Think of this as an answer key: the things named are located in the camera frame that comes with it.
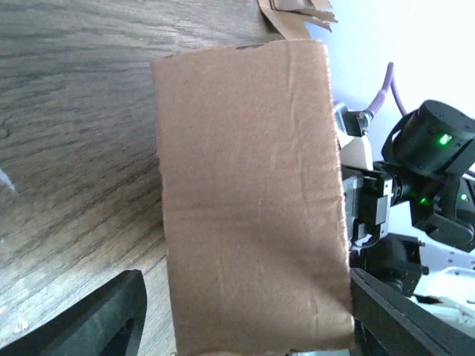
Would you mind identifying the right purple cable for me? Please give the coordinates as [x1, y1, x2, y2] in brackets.
[365, 62, 475, 182]

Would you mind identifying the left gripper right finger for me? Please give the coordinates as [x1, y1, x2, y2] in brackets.
[350, 268, 474, 355]

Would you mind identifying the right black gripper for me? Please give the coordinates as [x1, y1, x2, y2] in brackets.
[341, 165, 423, 297]

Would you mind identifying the stack of flat cardboard boxes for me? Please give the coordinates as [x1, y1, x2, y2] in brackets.
[258, 0, 338, 40]

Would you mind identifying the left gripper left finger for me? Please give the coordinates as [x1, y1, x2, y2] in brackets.
[1, 270, 147, 355]

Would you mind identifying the cardboard box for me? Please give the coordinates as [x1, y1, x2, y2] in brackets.
[151, 40, 355, 355]

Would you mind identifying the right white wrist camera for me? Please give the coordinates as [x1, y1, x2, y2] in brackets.
[332, 102, 374, 171]

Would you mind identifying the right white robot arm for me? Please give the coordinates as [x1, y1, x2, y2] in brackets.
[333, 100, 474, 330]

